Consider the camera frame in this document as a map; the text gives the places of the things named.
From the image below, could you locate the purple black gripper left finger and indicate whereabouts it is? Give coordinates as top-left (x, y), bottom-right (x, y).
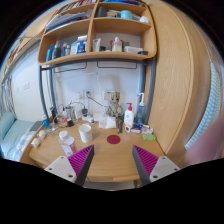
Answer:
top-left (68, 145), bottom-right (94, 186)

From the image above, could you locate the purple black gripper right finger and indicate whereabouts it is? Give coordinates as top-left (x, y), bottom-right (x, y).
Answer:
top-left (132, 145), bottom-right (158, 186)

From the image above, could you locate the clear bottle with pink liquid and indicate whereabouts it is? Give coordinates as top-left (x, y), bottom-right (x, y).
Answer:
top-left (59, 131), bottom-right (77, 157)

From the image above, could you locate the green wipes packet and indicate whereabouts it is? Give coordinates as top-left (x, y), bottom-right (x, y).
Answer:
top-left (143, 134), bottom-right (156, 140)

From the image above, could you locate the white paper cup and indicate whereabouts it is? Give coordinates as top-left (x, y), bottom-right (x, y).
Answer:
top-left (79, 124), bottom-right (92, 143)

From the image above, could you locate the round dark red coaster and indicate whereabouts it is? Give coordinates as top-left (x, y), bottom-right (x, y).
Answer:
top-left (107, 135), bottom-right (121, 144)

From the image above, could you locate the white power strip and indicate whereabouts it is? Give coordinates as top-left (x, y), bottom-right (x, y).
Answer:
top-left (82, 115), bottom-right (95, 123)

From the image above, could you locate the black hair comb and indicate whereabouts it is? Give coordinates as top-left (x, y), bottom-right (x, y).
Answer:
top-left (117, 120), bottom-right (123, 133)

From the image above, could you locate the white tissue pack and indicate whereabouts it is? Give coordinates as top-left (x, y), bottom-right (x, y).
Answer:
top-left (99, 116), bottom-right (116, 129)

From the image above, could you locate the white red pump lotion bottle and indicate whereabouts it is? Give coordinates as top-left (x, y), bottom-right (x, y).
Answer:
top-left (124, 103), bottom-right (134, 127)

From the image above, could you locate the clear blue pump bottle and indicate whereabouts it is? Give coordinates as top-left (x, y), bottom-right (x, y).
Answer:
top-left (136, 93), bottom-right (145, 124)

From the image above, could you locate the blue small bottle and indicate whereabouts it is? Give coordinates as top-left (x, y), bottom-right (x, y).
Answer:
top-left (42, 114), bottom-right (50, 129)

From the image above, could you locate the Groot figurine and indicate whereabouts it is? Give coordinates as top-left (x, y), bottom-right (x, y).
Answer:
top-left (107, 92), bottom-right (123, 118)

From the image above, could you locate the bed with light bedding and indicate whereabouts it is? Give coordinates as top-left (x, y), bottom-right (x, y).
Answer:
top-left (0, 112), bottom-right (42, 161)

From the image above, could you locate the striped towel on right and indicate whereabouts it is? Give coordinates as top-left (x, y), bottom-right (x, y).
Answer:
top-left (184, 64), bottom-right (221, 150)

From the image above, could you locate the white clear storage box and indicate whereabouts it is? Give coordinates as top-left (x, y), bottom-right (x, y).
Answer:
top-left (124, 46), bottom-right (143, 54)

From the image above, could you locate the grey metal shelf frame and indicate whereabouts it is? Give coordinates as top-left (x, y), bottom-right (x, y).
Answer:
top-left (38, 57), bottom-right (158, 122)

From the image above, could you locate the wooden wall shelf unit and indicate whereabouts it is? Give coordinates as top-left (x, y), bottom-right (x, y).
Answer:
top-left (38, 0), bottom-right (157, 66)

